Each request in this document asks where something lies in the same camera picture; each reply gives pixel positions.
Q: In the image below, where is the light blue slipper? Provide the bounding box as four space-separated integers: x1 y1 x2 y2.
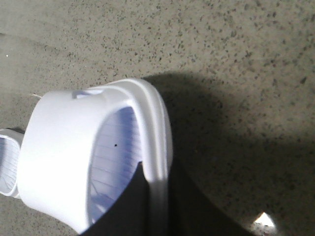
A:
0 129 24 199
17 78 173 236

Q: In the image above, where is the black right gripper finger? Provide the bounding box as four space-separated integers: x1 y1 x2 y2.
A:
79 161 173 236

